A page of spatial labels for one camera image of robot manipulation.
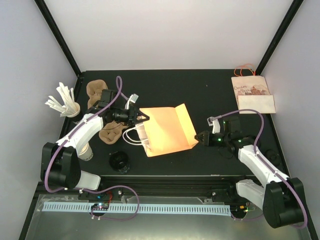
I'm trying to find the black right frame post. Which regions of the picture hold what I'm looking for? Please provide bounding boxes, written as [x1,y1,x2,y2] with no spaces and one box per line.
[255,0,304,76]

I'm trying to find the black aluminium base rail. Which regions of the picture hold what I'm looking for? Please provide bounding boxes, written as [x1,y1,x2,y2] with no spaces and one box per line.
[37,174,266,203]

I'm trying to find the white paper coffee cup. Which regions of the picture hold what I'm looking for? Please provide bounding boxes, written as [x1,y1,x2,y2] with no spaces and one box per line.
[78,142,94,161]

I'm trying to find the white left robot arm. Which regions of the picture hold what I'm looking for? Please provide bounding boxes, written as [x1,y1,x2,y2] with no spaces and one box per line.
[41,89,150,200]

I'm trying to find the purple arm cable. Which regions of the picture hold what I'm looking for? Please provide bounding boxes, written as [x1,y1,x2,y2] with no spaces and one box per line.
[44,76,140,223]
[212,109,309,230]

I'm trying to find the black left frame post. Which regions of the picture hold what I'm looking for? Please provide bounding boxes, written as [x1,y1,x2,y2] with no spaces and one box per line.
[34,0,82,77]

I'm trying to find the brown pulp cup carrier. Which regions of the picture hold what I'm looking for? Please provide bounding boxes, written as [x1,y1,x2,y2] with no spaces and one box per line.
[98,121,128,145]

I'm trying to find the stack of pulp cup carriers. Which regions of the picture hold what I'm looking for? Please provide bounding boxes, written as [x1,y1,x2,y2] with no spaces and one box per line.
[86,79,108,109]

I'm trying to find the cup of white wrapped stirrers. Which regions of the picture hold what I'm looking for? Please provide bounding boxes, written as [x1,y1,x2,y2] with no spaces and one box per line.
[44,82,81,118]

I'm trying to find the printed paper bag orange handles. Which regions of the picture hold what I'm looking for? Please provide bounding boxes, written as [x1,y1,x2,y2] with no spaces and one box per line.
[231,63,276,114]

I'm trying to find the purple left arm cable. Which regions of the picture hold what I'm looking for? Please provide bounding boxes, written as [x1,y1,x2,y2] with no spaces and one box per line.
[44,76,140,223]

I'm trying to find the black frame post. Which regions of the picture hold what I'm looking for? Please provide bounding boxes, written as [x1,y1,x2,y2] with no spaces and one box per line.
[255,0,304,76]
[34,0,82,77]

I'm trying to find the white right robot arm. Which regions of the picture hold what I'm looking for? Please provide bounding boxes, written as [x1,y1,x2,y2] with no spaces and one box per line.
[194,116,308,229]

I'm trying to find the brown paper takeout bag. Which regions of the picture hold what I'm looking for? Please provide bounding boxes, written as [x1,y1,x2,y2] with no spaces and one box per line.
[122,104,198,157]

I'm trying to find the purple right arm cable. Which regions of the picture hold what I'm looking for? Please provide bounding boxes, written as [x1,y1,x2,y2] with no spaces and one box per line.
[212,109,309,230]

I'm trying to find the light blue cable duct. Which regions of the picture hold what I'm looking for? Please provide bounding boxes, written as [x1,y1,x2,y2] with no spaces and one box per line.
[42,202,231,217]

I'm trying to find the stack of black cup lids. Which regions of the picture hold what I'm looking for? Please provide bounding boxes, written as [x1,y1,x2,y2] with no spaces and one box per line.
[109,151,131,174]

